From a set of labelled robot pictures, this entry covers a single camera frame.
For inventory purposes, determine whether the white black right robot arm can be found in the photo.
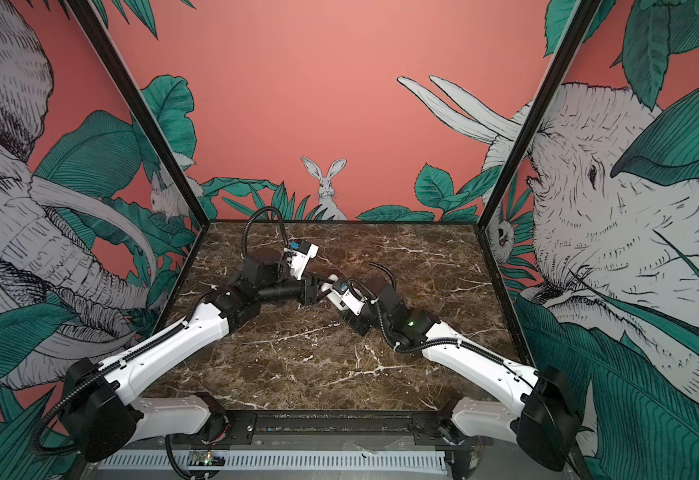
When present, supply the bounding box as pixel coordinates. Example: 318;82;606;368
321;279;583;471

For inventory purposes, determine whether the black corner frame post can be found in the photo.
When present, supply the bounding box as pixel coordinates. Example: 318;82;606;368
67;0;211;232
477;0;601;233

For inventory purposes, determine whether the white slotted cable duct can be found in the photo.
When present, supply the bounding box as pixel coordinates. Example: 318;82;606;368
96;449;449;473

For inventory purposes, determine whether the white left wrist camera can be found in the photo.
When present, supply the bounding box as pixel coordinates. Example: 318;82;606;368
284;240;319;280

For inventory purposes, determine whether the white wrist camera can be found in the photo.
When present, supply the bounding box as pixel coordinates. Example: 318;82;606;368
329;278;367;316
284;240;319;280

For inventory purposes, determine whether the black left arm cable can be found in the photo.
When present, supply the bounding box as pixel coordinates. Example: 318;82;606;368
240;205;291;256

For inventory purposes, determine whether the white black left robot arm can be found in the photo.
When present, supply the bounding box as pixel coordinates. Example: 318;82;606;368
59;241;323;463

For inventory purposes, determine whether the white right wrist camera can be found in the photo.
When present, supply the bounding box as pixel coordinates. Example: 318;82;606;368
329;278;367;316

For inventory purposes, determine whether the black corner frame post left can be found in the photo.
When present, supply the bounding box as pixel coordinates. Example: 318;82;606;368
67;0;211;232

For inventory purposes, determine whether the black corner frame post right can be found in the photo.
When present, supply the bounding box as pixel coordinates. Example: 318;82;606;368
477;0;601;233

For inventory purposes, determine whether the black front mounting rail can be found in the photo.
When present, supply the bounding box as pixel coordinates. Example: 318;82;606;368
126;409;567;448

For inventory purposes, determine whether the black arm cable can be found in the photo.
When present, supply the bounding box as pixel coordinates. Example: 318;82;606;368
368;261;397;289
240;205;291;256

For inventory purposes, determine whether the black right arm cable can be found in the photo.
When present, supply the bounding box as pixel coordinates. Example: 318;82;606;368
368;261;397;289

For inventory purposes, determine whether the white remote control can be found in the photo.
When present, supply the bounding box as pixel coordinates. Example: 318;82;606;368
320;274;339;295

